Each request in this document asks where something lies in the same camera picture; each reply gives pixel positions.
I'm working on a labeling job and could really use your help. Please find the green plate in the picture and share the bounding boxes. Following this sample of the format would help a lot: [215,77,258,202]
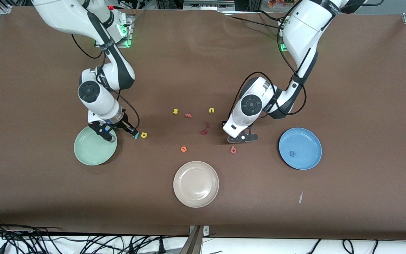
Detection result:
[74,125,118,166]

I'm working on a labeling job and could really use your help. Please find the beige plate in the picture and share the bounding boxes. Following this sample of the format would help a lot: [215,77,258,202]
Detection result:
[173,161,220,208]

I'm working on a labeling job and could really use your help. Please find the blue plate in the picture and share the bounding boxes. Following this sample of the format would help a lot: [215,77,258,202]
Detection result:
[278,127,322,170]

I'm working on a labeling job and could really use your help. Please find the grey metal box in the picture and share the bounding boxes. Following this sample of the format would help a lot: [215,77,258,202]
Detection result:
[183,0,236,10]

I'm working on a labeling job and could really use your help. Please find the grey slanted metal bar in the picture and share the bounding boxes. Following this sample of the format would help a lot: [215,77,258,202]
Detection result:
[179,226,203,254]

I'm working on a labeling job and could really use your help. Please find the orange flowers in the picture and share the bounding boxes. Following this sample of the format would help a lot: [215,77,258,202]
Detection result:
[268,0,297,9]

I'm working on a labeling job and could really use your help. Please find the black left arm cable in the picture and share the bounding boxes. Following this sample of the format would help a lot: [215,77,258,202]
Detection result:
[228,14,307,122]

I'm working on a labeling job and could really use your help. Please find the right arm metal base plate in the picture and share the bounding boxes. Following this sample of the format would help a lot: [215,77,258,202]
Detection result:
[96,14,134,48]

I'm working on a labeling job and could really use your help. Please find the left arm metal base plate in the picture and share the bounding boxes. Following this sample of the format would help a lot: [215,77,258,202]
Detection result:
[279,16,295,53]

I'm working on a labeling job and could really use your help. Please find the black cable on table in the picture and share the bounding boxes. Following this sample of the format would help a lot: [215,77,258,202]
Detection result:
[221,10,284,30]

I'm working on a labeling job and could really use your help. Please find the small metal bracket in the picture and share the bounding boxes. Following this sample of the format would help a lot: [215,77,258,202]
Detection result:
[189,225,210,237]

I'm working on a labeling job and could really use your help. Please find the black cable tangle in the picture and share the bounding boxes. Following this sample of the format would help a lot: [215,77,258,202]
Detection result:
[0,217,189,254]

